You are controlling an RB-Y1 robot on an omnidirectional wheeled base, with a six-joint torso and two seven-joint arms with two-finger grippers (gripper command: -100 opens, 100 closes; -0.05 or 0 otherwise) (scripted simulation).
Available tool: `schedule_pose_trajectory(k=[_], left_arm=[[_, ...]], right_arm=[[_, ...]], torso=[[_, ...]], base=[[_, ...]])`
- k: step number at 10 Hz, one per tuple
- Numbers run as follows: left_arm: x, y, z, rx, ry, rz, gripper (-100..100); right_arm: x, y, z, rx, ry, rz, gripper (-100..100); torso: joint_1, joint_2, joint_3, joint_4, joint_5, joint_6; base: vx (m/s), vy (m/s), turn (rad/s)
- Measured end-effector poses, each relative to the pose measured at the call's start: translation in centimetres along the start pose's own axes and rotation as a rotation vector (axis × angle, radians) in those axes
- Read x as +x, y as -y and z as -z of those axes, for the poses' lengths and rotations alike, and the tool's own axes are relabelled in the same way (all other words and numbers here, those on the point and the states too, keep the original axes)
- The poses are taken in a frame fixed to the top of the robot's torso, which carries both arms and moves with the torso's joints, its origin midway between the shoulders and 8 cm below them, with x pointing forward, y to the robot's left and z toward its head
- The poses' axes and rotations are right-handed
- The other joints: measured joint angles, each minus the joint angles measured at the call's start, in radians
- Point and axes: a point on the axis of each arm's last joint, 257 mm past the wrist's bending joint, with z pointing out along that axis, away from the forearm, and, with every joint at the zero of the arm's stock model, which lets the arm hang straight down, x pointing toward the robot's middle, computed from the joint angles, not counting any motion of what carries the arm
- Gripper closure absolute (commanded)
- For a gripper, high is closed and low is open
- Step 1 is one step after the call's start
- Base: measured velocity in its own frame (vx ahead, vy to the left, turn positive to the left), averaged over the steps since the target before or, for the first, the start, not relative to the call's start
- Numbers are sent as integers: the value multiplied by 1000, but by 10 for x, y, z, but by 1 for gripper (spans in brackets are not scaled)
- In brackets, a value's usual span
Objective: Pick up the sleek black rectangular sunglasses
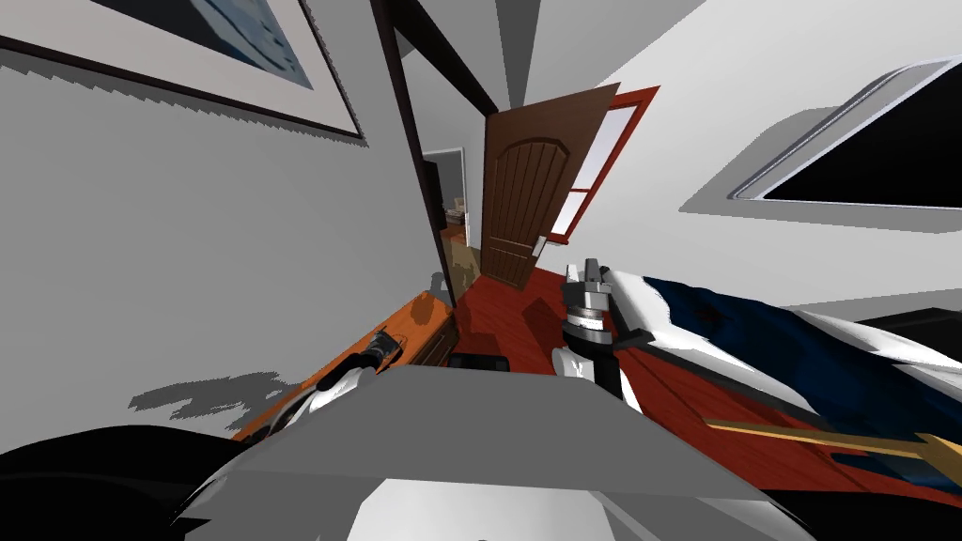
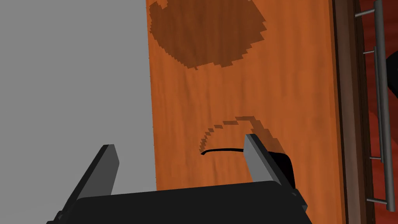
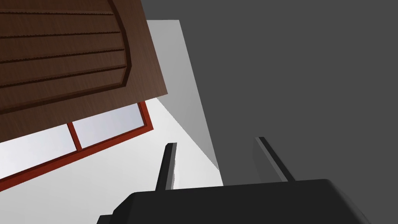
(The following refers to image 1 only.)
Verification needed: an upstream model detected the bed with blue white cover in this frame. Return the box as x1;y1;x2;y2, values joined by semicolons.
600;269;962;497

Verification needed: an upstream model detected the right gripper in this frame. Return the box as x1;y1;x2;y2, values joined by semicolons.
563;257;614;305

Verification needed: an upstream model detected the orange wooden dresser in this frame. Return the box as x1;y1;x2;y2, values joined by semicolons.
231;288;461;442

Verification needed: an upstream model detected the brown wooden door leaf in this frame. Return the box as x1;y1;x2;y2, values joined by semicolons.
480;83;622;292

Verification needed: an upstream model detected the red framed window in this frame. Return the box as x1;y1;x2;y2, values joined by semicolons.
546;85;662;246

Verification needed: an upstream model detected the framed blue wall picture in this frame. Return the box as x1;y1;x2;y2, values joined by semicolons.
0;0;369;146

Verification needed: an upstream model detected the black wall screen, pale frame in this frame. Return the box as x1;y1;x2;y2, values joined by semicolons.
727;55;962;212

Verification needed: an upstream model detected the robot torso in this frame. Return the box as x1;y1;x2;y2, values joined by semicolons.
174;351;819;541

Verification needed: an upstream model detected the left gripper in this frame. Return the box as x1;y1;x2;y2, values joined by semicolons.
365;327;408;372

